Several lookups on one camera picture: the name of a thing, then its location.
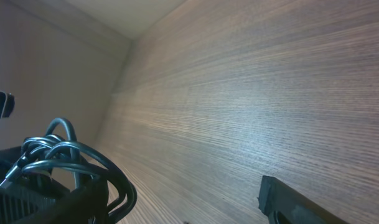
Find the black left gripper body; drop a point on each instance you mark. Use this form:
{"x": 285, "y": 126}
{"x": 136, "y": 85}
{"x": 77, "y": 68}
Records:
{"x": 21, "y": 194}

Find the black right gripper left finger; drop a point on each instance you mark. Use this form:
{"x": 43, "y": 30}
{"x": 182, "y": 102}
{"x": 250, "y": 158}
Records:
{"x": 84, "y": 205}

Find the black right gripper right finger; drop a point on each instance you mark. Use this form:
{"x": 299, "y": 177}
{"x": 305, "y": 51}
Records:
{"x": 282, "y": 204}

